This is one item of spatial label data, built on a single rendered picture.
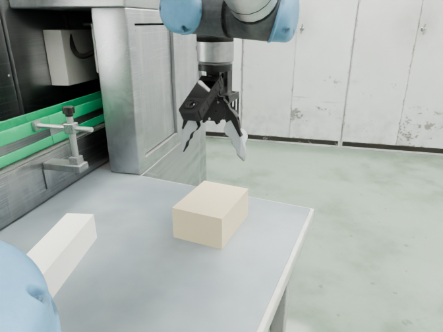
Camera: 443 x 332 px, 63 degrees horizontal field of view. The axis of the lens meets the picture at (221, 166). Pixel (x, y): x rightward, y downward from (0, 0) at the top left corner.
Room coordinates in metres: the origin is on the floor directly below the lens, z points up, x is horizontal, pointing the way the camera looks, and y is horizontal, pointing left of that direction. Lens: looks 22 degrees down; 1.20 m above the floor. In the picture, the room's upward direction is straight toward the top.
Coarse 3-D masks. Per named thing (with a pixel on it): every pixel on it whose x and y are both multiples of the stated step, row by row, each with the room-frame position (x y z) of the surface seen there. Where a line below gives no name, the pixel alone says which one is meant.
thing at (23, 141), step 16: (80, 112) 1.10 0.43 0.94; (96, 112) 1.18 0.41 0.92; (16, 128) 0.85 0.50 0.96; (48, 128) 0.96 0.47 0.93; (0, 144) 0.80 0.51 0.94; (16, 144) 0.84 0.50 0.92; (32, 144) 0.89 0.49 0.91; (48, 144) 0.94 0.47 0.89; (0, 160) 0.79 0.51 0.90; (16, 160) 0.83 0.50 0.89
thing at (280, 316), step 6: (288, 282) 0.80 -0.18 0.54; (288, 288) 0.81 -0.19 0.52; (288, 294) 0.81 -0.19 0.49; (282, 300) 0.79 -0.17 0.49; (282, 306) 0.79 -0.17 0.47; (276, 312) 0.79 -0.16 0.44; (282, 312) 0.79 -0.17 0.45; (276, 318) 0.79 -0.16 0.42; (282, 318) 0.79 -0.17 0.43; (276, 324) 0.79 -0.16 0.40; (282, 324) 0.79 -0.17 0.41; (270, 330) 0.80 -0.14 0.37; (276, 330) 0.79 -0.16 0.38; (282, 330) 0.79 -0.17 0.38
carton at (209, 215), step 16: (192, 192) 0.78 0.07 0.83; (208, 192) 0.78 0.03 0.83; (224, 192) 0.78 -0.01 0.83; (240, 192) 0.78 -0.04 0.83; (176, 208) 0.70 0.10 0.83; (192, 208) 0.70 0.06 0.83; (208, 208) 0.70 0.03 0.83; (224, 208) 0.70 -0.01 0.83; (240, 208) 0.75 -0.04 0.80; (176, 224) 0.70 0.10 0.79; (192, 224) 0.68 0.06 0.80; (208, 224) 0.67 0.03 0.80; (224, 224) 0.66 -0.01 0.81; (240, 224) 0.75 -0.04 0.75; (192, 240) 0.68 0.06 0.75; (208, 240) 0.67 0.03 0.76; (224, 240) 0.67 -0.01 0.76
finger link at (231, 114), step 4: (228, 104) 0.73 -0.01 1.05; (228, 108) 0.73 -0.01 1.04; (228, 112) 0.73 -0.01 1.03; (232, 112) 0.73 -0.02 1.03; (236, 112) 0.74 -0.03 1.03; (228, 116) 0.73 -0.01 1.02; (232, 116) 0.73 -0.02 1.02; (236, 116) 0.73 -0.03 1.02; (228, 120) 0.73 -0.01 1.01; (232, 120) 0.73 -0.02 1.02; (236, 120) 0.72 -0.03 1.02; (236, 124) 0.72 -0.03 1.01; (236, 128) 0.72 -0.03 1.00; (240, 128) 0.72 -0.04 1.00; (240, 132) 0.72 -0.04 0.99; (240, 136) 0.72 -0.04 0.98
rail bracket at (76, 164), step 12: (72, 108) 0.88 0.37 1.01; (36, 120) 0.91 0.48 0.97; (72, 120) 0.88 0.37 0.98; (72, 132) 0.87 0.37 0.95; (72, 144) 0.87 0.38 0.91; (72, 156) 0.88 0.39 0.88; (48, 168) 0.88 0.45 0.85; (60, 168) 0.87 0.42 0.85; (72, 168) 0.86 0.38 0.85; (84, 168) 0.88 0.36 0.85; (48, 180) 0.89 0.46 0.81
